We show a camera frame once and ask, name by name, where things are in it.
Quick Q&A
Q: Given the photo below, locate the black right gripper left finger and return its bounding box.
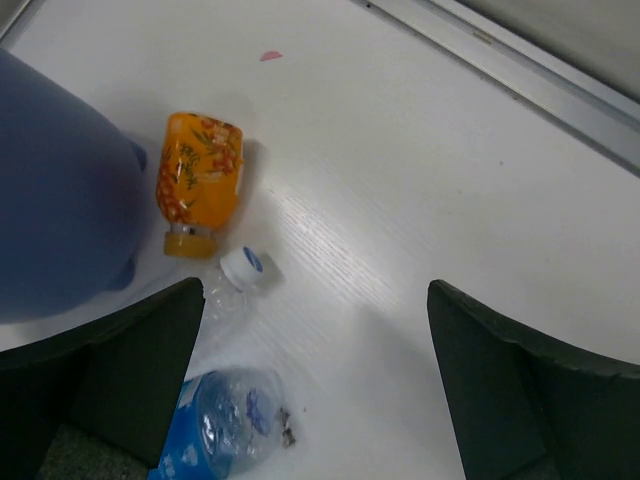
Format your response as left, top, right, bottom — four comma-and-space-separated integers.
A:
1, 278, 205, 479

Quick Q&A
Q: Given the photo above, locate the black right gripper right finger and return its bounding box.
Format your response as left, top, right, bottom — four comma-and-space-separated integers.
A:
427, 280, 639, 479

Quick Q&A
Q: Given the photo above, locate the orange juice bottle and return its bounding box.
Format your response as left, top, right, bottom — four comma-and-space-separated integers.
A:
155, 112, 244, 259

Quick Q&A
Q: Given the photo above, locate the blue plastic bin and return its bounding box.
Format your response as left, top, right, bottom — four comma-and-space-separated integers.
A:
1, 51, 147, 322

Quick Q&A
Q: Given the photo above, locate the crushed bottle blue label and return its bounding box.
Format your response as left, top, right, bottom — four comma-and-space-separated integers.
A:
147, 366, 284, 479

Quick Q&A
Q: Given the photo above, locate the clear bottle white blue cap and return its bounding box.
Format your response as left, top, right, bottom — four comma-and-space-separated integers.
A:
201, 246, 264, 329

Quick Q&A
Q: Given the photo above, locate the pink sticker on table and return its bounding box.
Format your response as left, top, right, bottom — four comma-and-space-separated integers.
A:
260, 50, 283, 62

